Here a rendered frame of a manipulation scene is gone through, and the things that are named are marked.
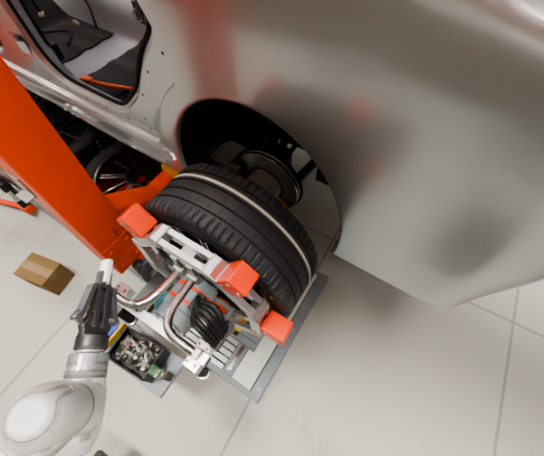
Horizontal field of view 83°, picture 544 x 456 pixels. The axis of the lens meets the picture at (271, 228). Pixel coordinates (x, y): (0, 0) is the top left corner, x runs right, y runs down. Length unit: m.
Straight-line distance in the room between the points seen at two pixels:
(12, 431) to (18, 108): 0.75
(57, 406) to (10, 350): 1.78
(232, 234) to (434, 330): 1.60
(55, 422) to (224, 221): 0.56
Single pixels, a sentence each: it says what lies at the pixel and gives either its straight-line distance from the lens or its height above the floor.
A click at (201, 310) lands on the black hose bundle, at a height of 1.04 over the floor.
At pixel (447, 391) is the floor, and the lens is 2.16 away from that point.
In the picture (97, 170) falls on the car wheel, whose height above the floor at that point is 0.50.
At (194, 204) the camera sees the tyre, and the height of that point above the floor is 1.17.
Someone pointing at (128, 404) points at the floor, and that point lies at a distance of 2.06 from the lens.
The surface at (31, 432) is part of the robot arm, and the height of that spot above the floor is 1.33.
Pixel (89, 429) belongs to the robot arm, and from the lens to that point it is 0.87.
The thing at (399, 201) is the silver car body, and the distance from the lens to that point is 0.95.
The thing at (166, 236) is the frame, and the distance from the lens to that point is 0.98.
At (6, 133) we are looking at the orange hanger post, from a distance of 1.09.
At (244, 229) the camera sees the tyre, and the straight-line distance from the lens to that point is 0.90.
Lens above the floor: 1.92
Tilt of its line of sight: 58 degrees down
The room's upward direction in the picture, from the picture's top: 1 degrees clockwise
